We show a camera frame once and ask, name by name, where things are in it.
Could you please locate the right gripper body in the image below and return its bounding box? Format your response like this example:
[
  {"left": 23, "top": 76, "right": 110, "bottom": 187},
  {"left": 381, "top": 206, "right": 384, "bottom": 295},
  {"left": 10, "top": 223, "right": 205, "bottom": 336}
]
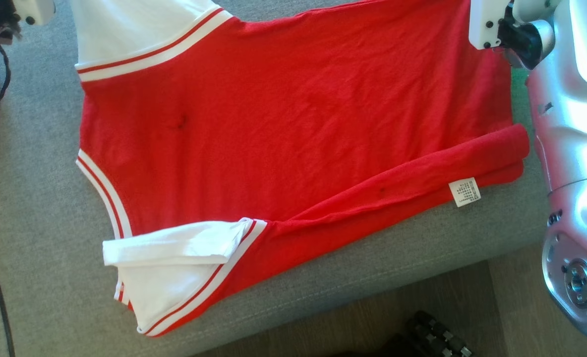
[{"left": 470, "top": 0, "right": 541, "bottom": 68}]

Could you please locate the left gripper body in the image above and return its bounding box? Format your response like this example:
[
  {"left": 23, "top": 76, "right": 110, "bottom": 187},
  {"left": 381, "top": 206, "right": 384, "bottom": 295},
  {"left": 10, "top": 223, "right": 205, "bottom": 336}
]
[{"left": 0, "top": 0, "right": 56, "bottom": 58}]

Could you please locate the red jersey with white trim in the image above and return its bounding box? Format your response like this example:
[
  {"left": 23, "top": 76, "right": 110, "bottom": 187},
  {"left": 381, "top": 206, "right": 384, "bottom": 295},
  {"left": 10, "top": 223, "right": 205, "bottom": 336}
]
[{"left": 70, "top": 0, "right": 530, "bottom": 338}]

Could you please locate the grey fabric sofa seat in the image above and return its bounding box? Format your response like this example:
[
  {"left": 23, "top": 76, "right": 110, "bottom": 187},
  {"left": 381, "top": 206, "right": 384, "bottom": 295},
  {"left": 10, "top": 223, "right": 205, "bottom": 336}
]
[{"left": 0, "top": 0, "right": 552, "bottom": 357}]

